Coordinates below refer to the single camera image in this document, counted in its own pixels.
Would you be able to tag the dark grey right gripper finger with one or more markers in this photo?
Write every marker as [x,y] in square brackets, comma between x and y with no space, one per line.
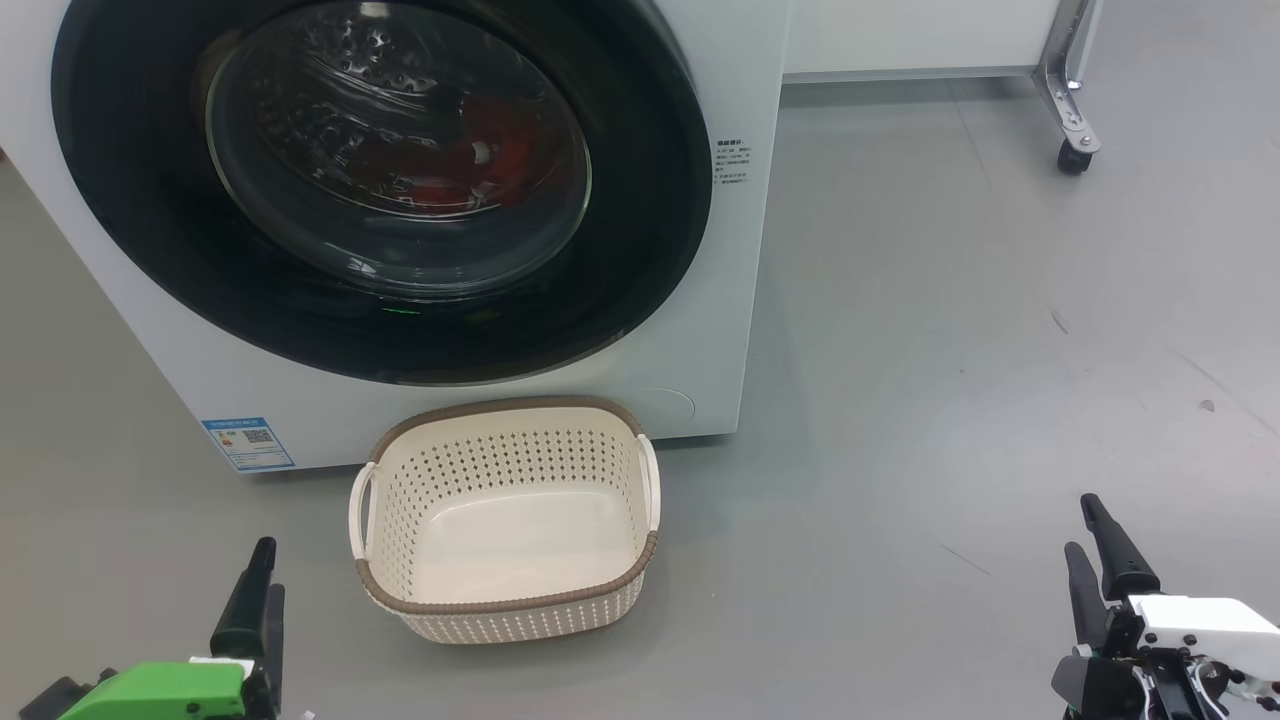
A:
[1088,605]
[1125,565]

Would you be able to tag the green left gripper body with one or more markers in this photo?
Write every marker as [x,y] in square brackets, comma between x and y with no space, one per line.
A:
[160,692]

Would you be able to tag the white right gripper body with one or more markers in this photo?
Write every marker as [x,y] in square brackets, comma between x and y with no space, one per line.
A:
[1200,625]

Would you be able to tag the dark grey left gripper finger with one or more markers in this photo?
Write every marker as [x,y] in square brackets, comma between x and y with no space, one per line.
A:
[245,610]
[272,650]

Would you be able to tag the red and white jersey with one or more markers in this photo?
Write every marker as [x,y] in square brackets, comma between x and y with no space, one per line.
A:
[500,160]

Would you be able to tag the washing machine door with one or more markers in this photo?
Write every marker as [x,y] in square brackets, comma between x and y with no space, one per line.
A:
[640,250]

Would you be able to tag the cream perforated laundry basket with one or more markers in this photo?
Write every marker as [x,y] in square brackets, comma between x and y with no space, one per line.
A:
[520,540]

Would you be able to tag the white front-load washing machine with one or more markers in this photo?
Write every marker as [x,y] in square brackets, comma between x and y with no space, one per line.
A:
[700,330]

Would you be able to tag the blue energy label sticker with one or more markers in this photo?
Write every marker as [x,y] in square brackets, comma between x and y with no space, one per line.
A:
[248,442]

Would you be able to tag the metal leg with castor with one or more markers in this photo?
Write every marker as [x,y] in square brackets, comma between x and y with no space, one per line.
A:
[1072,95]

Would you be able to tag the white panel board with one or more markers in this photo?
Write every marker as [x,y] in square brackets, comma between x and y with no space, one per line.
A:
[910,35]

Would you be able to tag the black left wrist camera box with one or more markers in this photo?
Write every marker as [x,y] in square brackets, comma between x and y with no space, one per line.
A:
[55,700]

